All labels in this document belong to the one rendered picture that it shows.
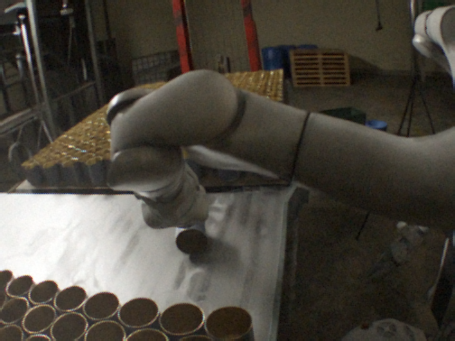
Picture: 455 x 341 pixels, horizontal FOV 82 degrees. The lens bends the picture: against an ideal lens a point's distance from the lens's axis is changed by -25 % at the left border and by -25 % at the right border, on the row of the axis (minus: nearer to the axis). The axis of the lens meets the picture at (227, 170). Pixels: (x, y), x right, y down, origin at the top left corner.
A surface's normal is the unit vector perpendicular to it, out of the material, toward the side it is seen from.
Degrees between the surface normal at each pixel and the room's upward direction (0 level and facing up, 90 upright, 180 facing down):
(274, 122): 42
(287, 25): 90
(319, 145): 53
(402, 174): 60
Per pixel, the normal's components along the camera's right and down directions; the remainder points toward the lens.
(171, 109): -0.35, -0.22
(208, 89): -0.05, -0.37
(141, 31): -0.17, 0.43
